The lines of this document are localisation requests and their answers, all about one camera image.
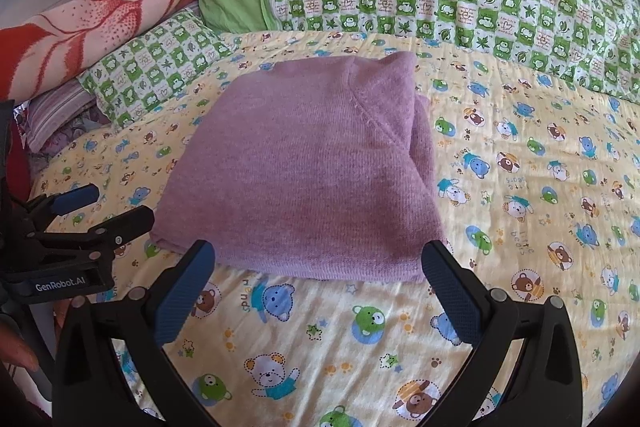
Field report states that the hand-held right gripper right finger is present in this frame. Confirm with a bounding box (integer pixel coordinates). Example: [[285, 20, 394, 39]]
[[421, 239, 583, 427]]

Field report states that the green checked pillow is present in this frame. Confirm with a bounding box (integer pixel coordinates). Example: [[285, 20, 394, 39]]
[[80, 9, 241, 130]]

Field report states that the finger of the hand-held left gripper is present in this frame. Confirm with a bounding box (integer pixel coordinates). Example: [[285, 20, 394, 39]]
[[65, 206, 156, 258], [22, 184, 100, 230]]

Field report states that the purple knit sweater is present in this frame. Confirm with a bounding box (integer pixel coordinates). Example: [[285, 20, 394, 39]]
[[150, 52, 448, 284]]

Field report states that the purple striped pillow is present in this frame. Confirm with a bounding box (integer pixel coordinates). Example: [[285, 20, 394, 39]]
[[25, 79, 108, 152]]

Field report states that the yellow animal print bedsheet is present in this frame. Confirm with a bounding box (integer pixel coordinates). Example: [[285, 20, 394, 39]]
[[30, 29, 640, 427]]

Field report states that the red floral blanket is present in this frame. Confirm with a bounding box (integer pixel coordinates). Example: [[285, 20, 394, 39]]
[[0, 0, 206, 102]]

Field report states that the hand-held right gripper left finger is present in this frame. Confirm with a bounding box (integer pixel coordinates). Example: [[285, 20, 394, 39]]
[[52, 239, 216, 427]]

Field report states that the person's left hand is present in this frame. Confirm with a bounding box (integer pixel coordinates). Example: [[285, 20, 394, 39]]
[[0, 329, 38, 368]]

